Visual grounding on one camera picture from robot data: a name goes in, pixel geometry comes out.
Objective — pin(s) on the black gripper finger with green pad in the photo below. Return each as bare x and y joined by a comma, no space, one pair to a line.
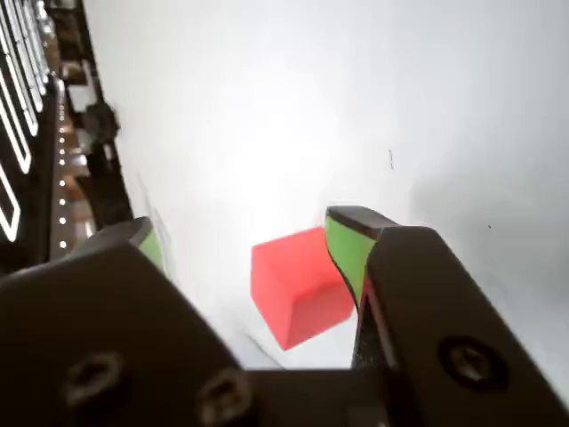
111,320
444,311

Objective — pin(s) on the red cube block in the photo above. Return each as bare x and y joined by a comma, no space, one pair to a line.
284,284

